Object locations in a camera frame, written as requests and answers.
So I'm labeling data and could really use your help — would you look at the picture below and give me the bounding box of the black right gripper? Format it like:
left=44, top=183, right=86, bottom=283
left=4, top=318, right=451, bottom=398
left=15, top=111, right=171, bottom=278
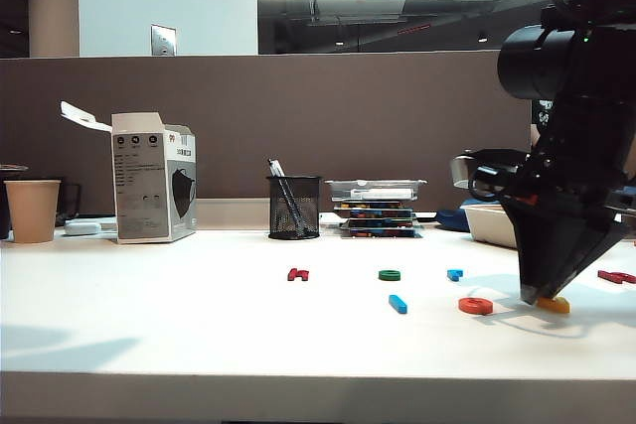
left=469, top=148, right=636, bottom=303

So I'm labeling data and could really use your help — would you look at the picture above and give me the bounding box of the yellow letter magnet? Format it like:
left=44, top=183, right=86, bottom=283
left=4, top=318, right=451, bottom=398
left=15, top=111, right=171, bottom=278
left=538, top=296, right=570, bottom=315

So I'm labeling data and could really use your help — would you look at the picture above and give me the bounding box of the orange letter o magnet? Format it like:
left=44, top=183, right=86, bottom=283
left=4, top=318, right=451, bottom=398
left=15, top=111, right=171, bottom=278
left=458, top=297, right=495, bottom=316

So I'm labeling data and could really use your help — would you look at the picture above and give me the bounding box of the dark red wide letter magnet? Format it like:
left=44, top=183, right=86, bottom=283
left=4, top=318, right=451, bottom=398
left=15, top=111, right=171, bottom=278
left=597, top=269, right=636, bottom=285

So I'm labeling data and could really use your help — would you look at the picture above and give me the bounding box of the letter magnet pack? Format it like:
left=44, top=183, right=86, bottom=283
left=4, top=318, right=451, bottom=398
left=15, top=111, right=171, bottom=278
left=341, top=217, right=416, bottom=229
left=337, top=209, right=416, bottom=220
left=332, top=200, right=416, bottom=212
left=339, top=226, right=422, bottom=240

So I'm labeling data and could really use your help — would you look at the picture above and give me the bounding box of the beige oval pulp tray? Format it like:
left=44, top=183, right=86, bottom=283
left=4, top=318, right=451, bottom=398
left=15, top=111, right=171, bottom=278
left=460, top=203, right=518, bottom=249

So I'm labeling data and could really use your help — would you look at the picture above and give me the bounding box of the clear plastic case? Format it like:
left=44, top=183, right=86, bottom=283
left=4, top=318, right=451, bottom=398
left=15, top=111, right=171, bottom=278
left=324, top=178, right=428, bottom=203

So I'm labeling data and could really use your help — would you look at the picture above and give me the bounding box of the black mesh pen holder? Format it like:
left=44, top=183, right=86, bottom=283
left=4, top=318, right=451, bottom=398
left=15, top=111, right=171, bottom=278
left=266, top=175, right=323, bottom=240

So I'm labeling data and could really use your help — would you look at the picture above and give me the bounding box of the brown desk partition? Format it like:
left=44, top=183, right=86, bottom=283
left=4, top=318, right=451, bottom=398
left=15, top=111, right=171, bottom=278
left=0, top=50, right=533, bottom=216

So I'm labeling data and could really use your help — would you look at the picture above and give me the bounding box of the black white marker pen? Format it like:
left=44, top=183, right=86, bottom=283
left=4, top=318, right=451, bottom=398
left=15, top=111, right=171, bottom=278
left=267, top=158, right=308, bottom=236

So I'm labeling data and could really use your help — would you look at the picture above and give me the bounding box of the white grey mask box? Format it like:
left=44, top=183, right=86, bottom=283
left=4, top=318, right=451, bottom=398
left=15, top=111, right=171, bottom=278
left=60, top=100, right=198, bottom=245

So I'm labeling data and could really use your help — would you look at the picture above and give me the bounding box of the white earbuds case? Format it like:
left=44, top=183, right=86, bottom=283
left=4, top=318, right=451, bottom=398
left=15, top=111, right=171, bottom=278
left=64, top=220, right=103, bottom=237

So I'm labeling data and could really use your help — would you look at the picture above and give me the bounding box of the brown paper cup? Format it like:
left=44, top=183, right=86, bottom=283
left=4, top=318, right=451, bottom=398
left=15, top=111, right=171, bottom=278
left=3, top=180, right=62, bottom=244

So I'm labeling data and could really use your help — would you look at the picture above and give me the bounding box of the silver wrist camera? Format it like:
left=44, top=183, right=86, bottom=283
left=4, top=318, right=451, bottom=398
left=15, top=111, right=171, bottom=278
left=450, top=153, right=478, bottom=191

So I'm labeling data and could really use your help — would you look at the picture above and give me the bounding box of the metal wall plate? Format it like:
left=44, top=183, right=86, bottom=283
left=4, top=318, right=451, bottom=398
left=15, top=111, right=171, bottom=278
left=150, top=24, right=179, bottom=58

